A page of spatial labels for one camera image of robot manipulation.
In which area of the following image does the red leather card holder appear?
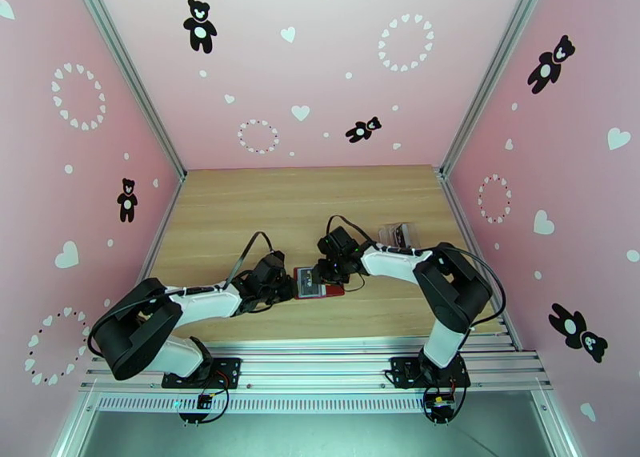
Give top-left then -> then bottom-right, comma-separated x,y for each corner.
293,267 -> 346,300

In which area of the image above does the clear acrylic card stand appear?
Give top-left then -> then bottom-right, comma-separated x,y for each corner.
377,222 -> 417,250

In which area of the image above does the perforated metal strip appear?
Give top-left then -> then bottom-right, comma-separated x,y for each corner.
94,394 -> 538,414

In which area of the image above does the black teddy bear sticker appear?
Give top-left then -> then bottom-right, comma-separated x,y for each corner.
117,178 -> 139,223
579,331 -> 609,364
548,303 -> 587,347
526,34 -> 577,95

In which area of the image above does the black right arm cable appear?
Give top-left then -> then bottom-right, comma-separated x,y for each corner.
326,215 -> 507,331

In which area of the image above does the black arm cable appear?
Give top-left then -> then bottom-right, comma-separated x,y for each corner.
326,215 -> 507,331
87,231 -> 278,357

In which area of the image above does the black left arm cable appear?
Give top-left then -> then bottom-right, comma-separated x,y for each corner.
87,231 -> 278,357

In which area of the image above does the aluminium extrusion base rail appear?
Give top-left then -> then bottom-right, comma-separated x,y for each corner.
79,338 -> 554,394

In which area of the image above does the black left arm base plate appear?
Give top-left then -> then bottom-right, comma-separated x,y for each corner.
161,356 -> 242,389

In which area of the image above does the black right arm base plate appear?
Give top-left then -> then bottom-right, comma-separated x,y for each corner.
390,356 -> 471,389

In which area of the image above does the aluminium frame post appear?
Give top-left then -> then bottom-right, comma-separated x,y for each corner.
439,0 -> 563,177
67,0 -> 187,182

